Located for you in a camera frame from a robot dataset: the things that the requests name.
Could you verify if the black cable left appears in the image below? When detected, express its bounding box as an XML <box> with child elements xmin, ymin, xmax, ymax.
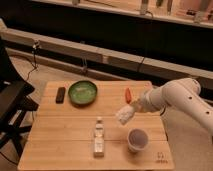
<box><xmin>25</xmin><ymin>42</ymin><xmax>40</xmax><ymax>81</ymax></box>

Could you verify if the clear plastic bottle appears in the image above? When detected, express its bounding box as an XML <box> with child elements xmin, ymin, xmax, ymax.
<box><xmin>93</xmin><ymin>117</ymin><xmax>104</xmax><ymax>157</ymax></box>

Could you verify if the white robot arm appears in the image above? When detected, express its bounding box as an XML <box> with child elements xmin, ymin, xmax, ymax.
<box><xmin>130</xmin><ymin>78</ymin><xmax>213</xmax><ymax>136</ymax></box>

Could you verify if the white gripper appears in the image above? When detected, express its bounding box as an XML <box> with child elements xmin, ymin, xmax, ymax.
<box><xmin>130</xmin><ymin>98</ymin><xmax>150</xmax><ymax>113</ymax></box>

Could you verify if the orange carrot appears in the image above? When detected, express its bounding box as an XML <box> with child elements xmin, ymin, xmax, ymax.
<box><xmin>125</xmin><ymin>88</ymin><xmax>132</xmax><ymax>104</ymax></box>

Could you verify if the black office chair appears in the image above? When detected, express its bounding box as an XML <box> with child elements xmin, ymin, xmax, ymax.
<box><xmin>0</xmin><ymin>37</ymin><xmax>38</xmax><ymax>156</ymax></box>

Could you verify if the black rectangular remote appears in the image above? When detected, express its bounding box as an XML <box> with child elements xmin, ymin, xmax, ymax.
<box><xmin>55</xmin><ymin>87</ymin><xmax>66</xmax><ymax>104</ymax></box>

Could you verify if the green bowl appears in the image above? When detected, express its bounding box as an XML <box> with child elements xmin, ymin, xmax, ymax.
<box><xmin>68</xmin><ymin>80</ymin><xmax>98</xmax><ymax>106</ymax></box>

